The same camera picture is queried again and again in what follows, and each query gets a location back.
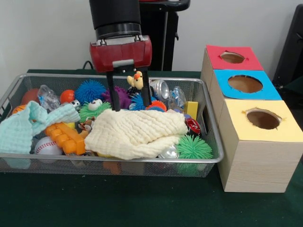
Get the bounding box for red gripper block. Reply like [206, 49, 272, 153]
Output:
[89, 35, 153, 112]

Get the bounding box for blue spiky ball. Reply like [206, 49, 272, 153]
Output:
[75, 79, 107, 104]

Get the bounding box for green spiky ball with eyes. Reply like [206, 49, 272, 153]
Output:
[79, 98, 112, 123]

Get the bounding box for cream waffle cloth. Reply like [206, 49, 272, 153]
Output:
[84, 109, 189, 160]

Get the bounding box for small red ball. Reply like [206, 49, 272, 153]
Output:
[59, 89, 76, 104]

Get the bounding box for orange plastic compartment tray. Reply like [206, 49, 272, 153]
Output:
[45, 122, 89, 156]

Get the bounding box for mint green knitted cloth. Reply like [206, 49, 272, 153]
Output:
[0, 101, 81, 170]

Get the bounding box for wooden box with three holes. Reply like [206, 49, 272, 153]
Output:
[200, 44, 303, 193]

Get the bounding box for purple spiky ball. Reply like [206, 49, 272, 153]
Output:
[101, 86, 132, 109]

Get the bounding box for yellow plush duck toy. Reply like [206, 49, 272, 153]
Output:
[127, 70, 144, 90]

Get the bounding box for large green spiky ball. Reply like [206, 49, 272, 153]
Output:
[176, 134, 214, 175]

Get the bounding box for white baseball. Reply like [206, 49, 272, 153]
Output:
[35, 136, 63, 156]

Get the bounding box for dark green table cloth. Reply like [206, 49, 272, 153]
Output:
[0, 68, 303, 227]

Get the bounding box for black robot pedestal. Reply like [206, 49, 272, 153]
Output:
[138, 0, 191, 71]

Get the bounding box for shallow wire mesh bin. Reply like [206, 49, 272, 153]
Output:
[0, 73, 223, 178]

